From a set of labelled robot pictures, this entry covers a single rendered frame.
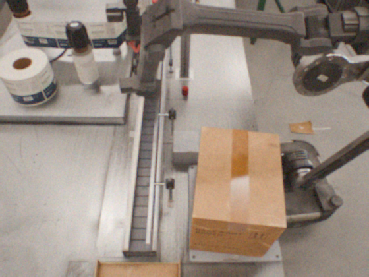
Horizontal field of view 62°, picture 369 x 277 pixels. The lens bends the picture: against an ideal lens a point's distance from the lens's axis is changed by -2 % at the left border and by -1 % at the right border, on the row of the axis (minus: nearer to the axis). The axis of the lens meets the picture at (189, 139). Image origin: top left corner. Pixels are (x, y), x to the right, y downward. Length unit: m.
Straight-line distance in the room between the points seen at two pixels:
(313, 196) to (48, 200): 1.42
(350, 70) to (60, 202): 1.14
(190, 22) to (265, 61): 2.43
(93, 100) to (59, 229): 0.55
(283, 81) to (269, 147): 1.98
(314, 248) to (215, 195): 1.35
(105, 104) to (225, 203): 0.75
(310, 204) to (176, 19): 1.51
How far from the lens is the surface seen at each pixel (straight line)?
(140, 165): 1.17
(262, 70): 2.95
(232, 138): 0.95
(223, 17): 0.69
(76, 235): 1.15
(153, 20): 0.70
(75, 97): 1.45
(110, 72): 1.52
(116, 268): 1.09
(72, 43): 1.33
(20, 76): 1.40
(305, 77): 1.18
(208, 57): 1.67
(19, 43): 1.82
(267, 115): 2.58
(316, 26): 0.82
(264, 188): 0.88
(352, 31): 0.85
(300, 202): 1.93
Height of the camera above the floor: 1.87
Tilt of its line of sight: 54 degrees down
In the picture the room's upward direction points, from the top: 3 degrees clockwise
